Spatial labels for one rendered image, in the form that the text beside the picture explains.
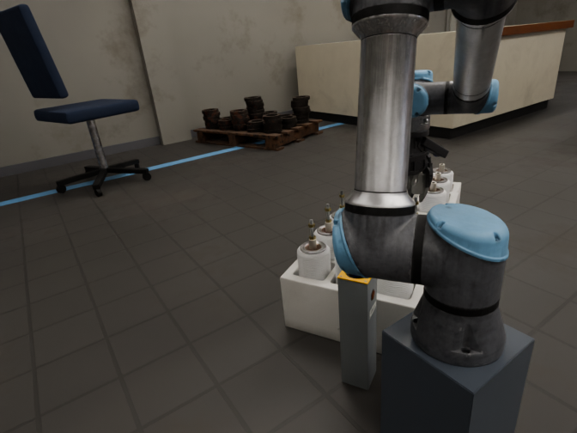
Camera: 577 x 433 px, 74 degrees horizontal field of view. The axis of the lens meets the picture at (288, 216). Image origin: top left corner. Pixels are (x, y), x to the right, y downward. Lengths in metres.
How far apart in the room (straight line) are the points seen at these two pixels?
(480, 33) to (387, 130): 0.24
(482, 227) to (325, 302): 0.59
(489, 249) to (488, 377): 0.21
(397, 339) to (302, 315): 0.48
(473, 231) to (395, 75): 0.25
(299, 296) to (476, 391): 0.59
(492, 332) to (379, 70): 0.44
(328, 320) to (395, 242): 0.56
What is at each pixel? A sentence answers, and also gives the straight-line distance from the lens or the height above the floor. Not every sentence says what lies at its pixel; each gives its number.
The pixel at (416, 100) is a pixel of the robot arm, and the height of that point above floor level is 0.65.
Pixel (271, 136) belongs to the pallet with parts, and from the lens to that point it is 3.23.
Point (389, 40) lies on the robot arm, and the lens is 0.63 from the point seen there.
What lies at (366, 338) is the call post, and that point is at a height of 0.16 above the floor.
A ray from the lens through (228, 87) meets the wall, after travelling 4.40.
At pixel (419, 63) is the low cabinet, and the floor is 0.57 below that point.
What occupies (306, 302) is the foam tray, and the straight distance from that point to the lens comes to 1.13.
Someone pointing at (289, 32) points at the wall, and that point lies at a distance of 4.82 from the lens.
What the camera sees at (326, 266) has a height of 0.20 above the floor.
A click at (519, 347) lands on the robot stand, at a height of 0.30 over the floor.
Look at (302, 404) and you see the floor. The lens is 1.03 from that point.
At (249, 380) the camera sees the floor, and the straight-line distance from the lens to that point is 1.10.
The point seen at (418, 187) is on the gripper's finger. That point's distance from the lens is 1.16.
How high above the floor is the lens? 0.79
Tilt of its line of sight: 24 degrees down
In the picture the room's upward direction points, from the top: 6 degrees counter-clockwise
